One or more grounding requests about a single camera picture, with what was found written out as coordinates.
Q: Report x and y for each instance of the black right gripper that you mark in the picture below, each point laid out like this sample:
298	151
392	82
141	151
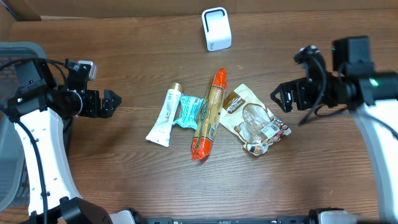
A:
300	88

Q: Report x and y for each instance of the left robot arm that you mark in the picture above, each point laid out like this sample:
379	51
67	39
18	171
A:
54	92

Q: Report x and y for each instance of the white barcode scanner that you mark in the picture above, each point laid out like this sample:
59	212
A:
216	28

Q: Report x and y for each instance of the grey plastic basket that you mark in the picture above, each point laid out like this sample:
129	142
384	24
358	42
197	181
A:
14	174

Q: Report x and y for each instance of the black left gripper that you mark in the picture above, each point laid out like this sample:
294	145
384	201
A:
96	111

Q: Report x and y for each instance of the cream brown nut bag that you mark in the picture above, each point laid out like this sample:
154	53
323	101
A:
251	121

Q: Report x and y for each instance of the teal snack packet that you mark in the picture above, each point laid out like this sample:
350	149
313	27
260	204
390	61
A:
189	110

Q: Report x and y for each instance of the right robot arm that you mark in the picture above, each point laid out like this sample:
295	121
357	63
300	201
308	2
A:
369	96

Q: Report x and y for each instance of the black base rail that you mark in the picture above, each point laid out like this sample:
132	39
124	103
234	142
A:
277	220

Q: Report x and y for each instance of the orange spaghetti packet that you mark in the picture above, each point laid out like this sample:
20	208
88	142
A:
209	116

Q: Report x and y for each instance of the white tube gold cap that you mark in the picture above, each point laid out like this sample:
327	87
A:
160	132

